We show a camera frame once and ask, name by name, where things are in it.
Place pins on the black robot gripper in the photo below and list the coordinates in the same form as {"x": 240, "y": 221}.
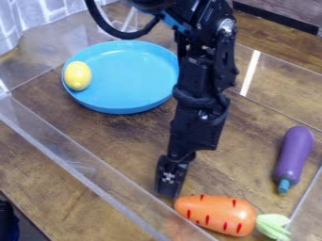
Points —
{"x": 195, "y": 131}

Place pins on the orange toy carrot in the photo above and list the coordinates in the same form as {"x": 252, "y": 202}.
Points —
{"x": 231, "y": 216}

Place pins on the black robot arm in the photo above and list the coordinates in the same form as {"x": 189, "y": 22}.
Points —
{"x": 204, "y": 34}

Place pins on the purple toy eggplant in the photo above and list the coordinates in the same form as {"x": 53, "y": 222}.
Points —
{"x": 295, "y": 150}

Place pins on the blue round plate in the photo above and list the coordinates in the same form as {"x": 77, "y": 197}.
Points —
{"x": 133, "y": 75}

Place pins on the yellow toy lemon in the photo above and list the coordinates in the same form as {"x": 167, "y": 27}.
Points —
{"x": 77, "y": 75}

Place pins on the white lattice curtain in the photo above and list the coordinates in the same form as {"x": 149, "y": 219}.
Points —
{"x": 24, "y": 14}

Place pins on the dark wooden bar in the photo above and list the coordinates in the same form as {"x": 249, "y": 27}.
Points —
{"x": 299, "y": 14}

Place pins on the clear acrylic tray wall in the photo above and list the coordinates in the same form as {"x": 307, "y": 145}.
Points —
{"x": 148, "y": 212}

